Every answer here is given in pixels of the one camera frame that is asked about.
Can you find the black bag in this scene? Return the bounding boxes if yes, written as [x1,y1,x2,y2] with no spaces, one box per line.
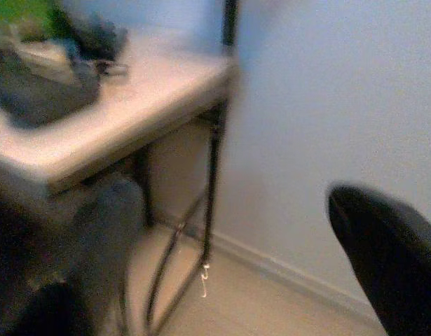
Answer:
[57,6,129,63]

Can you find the green object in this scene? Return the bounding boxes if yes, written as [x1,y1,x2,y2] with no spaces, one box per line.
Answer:
[0,0,62,41]

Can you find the black pole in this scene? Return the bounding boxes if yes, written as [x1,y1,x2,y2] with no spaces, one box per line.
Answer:
[221,0,240,47]

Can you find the white string tag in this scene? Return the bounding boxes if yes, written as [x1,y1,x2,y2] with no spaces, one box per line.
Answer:
[199,264,212,299]

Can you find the beige folding table black legs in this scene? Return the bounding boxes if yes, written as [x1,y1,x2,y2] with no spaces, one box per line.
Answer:
[0,26,244,336]

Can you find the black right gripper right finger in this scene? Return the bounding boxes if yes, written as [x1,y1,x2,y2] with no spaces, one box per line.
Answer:
[326,181,431,336]

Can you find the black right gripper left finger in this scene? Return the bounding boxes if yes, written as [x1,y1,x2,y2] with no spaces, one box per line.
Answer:
[0,176,148,336]

